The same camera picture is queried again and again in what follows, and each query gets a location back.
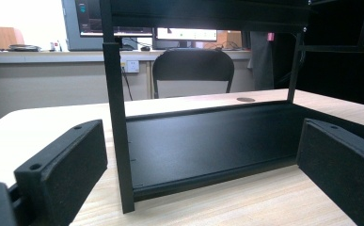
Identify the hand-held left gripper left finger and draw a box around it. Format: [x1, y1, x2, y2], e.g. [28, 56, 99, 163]
[13, 119, 108, 226]

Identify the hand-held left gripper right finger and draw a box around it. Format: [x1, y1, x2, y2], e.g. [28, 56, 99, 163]
[296, 118, 364, 226]

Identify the black two-tier metal rack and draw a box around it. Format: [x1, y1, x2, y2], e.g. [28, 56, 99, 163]
[99, 0, 364, 215]

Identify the white background desk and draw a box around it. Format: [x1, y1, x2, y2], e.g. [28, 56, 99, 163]
[0, 47, 253, 64]

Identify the black round table grommet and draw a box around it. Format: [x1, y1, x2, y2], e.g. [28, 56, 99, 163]
[235, 96, 257, 104]

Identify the grey hanging cloth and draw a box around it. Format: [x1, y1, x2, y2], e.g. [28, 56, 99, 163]
[248, 31, 276, 91]

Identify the large computer monitor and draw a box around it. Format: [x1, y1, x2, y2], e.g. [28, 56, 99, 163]
[60, 0, 154, 52]

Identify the black folding chair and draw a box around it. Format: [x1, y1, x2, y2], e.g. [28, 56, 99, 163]
[151, 48, 235, 100]

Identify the cardboard box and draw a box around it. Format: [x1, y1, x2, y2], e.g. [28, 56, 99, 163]
[216, 30, 244, 50]

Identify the small computer monitor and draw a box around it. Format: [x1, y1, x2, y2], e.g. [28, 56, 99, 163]
[152, 27, 218, 50]

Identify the black power cable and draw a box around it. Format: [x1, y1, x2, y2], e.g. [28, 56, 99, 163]
[120, 66, 135, 102]

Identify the white wall socket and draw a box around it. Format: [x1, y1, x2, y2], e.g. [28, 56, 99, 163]
[119, 59, 140, 74]

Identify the coiled dark cable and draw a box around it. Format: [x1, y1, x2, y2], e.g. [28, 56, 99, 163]
[8, 43, 42, 53]

